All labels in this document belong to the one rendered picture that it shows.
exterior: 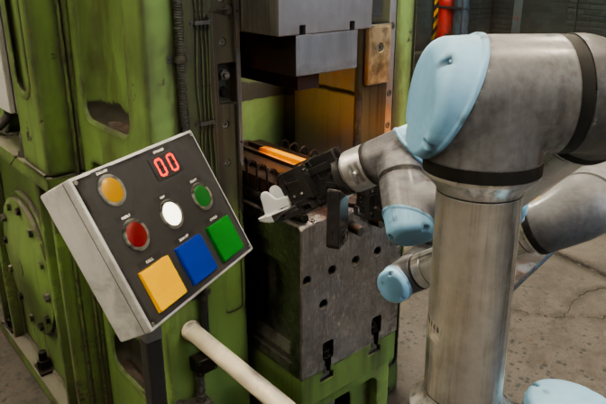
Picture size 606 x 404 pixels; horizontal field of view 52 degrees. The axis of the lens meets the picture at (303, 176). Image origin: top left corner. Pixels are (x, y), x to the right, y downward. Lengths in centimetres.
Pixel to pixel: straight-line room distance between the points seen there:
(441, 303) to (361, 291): 110
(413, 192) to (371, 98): 94
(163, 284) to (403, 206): 43
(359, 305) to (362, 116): 55
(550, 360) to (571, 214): 171
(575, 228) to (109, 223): 78
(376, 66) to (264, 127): 45
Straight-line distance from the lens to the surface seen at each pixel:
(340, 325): 175
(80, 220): 106
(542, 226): 114
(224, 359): 154
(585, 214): 114
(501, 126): 58
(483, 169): 59
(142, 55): 142
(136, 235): 109
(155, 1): 141
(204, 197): 124
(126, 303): 107
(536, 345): 287
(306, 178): 107
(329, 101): 192
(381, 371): 201
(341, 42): 155
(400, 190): 96
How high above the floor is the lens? 153
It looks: 19 degrees down
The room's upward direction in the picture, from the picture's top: straight up
